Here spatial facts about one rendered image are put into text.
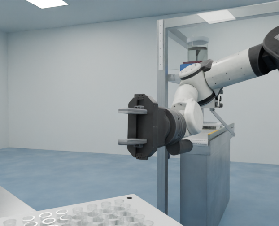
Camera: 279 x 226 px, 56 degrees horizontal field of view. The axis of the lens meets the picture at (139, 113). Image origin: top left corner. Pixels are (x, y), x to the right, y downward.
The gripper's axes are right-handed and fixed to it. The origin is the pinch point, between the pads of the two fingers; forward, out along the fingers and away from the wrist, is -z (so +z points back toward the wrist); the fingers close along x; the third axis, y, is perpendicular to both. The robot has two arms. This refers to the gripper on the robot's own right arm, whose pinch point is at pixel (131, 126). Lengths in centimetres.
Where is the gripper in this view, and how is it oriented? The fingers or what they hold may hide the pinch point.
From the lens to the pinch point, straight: 47.3
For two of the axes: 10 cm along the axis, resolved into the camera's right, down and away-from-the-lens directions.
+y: -8.8, 0.0, 4.8
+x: -0.2, 10.0, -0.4
